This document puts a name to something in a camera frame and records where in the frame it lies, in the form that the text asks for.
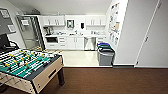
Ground blue lidded bin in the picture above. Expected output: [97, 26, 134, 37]
[96, 42, 111, 51]

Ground grey trash bin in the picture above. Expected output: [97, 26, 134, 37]
[97, 46, 116, 67]

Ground black office chair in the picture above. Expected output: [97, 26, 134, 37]
[0, 32, 22, 55]

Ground stainless steel dishwasher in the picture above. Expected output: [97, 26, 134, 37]
[84, 36, 97, 51]

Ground stainless steel refrigerator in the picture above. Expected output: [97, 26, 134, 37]
[16, 14, 45, 51]

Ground white wall cabinet door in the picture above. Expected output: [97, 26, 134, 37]
[92, 15, 101, 27]
[85, 15, 94, 27]
[99, 15, 107, 27]

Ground wall poster board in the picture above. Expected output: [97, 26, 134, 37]
[107, 2, 121, 47]

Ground green foosball table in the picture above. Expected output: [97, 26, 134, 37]
[0, 48, 66, 94]

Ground grey pin board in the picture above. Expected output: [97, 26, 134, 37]
[0, 8, 17, 35]

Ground black coffee machine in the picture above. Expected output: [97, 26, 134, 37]
[44, 26, 54, 36]

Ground white drawer stack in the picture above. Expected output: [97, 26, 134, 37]
[58, 36, 68, 51]
[95, 35, 107, 44]

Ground white wall cabinet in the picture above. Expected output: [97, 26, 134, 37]
[42, 15, 66, 27]

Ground white base cabinet doors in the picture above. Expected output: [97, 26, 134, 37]
[66, 35, 85, 51]

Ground built-in black microwave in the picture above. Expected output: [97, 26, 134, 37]
[46, 36, 60, 44]

